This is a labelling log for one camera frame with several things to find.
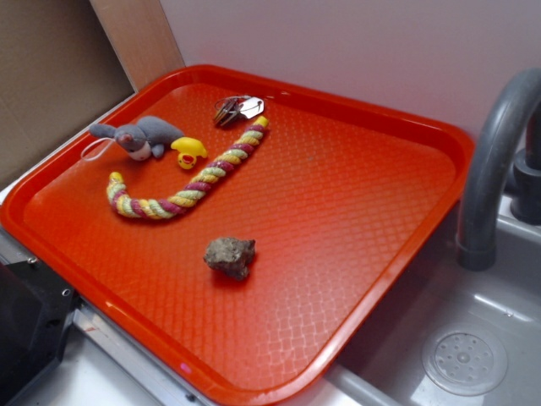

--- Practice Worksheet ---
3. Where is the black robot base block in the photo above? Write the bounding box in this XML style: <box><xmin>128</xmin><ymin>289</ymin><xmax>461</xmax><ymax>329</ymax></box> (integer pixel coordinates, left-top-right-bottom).
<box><xmin>1</xmin><ymin>258</ymin><xmax>78</xmax><ymax>405</ymax></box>

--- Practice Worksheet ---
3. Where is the grey brown rock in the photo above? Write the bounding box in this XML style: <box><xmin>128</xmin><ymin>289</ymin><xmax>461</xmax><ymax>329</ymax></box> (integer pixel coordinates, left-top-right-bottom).
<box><xmin>203</xmin><ymin>237</ymin><xmax>255</xmax><ymax>281</ymax></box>

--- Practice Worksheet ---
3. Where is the red plastic tray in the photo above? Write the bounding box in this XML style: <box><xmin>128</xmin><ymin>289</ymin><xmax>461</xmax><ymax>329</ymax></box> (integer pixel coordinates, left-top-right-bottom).
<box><xmin>1</xmin><ymin>66</ymin><xmax>473</xmax><ymax>405</ymax></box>

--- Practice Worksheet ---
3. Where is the yellow rubber duck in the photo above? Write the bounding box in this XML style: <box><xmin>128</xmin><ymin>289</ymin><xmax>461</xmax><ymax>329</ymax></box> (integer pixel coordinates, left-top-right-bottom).
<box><xmin>171</xmin><ymin>136</ymin><xmax>208</xmax><ymax>170</ymax></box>

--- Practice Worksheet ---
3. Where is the silver key bunch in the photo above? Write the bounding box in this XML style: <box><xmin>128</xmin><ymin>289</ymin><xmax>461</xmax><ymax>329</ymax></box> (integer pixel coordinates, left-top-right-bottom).
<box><xmin>213</xmin><ymin>95</ymin><xmax>265</xmax><ymax>127</ymax></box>

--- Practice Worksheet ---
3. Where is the grey plush mouse toy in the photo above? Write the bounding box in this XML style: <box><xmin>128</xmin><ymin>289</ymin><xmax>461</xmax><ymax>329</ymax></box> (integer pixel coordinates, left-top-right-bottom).
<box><xmin>81</xmin><ymin>116</ymin><xmax>184</xmax><ymax>162</ymax></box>

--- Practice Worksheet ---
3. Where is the grey curved faucet spout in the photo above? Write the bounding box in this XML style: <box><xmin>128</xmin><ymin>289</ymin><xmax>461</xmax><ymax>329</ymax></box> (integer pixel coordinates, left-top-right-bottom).
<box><xmin>456</xmin><ymin>68</ymin><xmax>540</xmax><ymax>271</ymax></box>

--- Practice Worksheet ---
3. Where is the grey plastic sink basin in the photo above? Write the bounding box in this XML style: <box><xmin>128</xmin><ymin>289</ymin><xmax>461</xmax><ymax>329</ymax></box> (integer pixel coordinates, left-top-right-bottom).
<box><xmin>326</xmin><ymin>213</ymin><xmax>540</xmax><ymax>405</ymax></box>

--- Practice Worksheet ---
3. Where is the brown cardboard panel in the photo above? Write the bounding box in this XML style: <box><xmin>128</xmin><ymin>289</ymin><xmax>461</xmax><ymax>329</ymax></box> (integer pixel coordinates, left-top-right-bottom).
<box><xmin>1</xmin><ymin>1</ymin><xmax>133</xmax><ymax>187</ymax></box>

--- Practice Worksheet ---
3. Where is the round sink drain cover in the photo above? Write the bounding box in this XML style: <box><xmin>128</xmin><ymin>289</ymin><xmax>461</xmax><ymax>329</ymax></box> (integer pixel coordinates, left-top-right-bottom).
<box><xmin>421</xmin><ymin>326</ymin><xmax>508</xmax><ymax>397</ymax></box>

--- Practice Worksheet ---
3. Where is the multicoloured braided rope toy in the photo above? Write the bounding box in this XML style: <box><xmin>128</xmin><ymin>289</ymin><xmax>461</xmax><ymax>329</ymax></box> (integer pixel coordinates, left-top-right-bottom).
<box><xmin>107</xmin><ymin>116</ymin><xmax>269</xmax><ymax>220</ymax></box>

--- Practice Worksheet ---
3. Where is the dark faucet handle base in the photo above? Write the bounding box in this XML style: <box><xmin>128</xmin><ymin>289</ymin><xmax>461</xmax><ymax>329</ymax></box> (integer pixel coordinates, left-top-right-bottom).
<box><xmin>510</xmin><ymin>102</ymin><xmax>540</xmax><ymax>226</ymax></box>

